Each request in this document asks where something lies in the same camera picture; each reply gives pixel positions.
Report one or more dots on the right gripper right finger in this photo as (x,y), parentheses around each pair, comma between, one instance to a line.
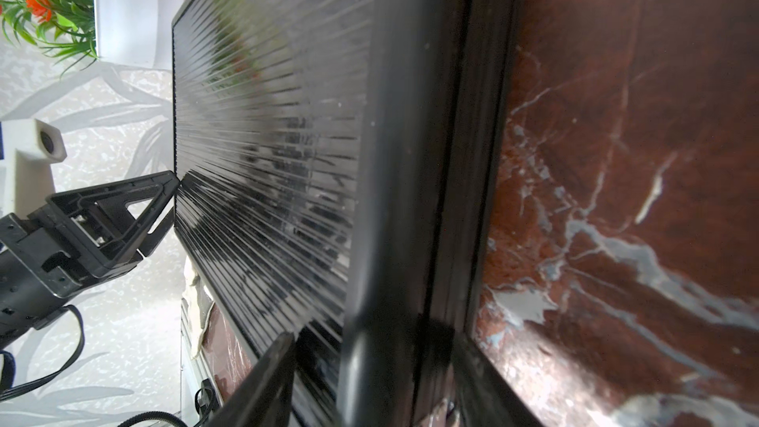
(483,396)

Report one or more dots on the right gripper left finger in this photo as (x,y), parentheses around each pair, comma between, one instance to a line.
(265,397)

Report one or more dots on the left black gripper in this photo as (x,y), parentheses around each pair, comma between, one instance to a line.
(95,235)

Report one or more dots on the black poker case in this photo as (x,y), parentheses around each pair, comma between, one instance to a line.
(337,160)

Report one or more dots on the beige green work glove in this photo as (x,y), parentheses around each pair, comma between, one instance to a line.
(198,303)

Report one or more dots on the potted plant red flowers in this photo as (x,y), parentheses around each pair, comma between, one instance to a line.
(131,33)

